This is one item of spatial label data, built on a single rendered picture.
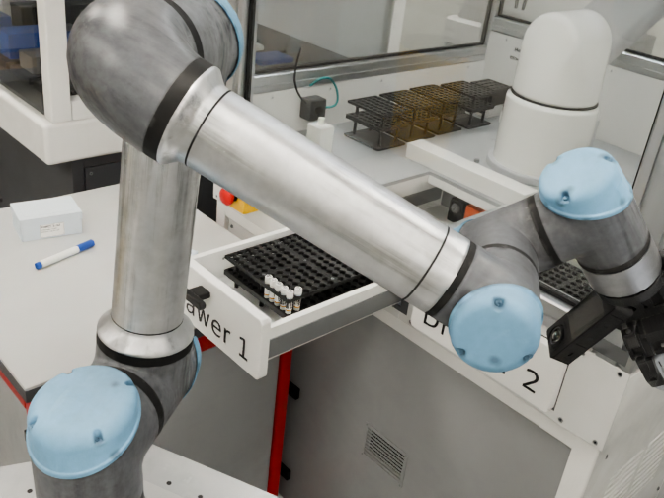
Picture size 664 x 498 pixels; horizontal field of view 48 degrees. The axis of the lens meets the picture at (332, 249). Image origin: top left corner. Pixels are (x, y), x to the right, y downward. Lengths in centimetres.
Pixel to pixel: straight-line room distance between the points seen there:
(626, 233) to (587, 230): 4
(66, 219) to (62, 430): 90
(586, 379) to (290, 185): 69
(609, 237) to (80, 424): 56
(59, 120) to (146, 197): 110
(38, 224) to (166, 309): 82
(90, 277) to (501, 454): 84
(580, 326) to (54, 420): 57
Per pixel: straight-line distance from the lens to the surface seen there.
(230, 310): 117
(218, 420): 160
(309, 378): 169
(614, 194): 73
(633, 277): 80
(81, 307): 145
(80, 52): 68
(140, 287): 87
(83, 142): 195
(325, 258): 135
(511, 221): 75
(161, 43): 65
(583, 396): 120
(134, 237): 84
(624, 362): 114
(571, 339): 89
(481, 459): 141
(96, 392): 86
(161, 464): 113
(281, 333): 118
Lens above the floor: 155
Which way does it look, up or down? 28 degrees down
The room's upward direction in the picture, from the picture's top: 7 degrees clockwise
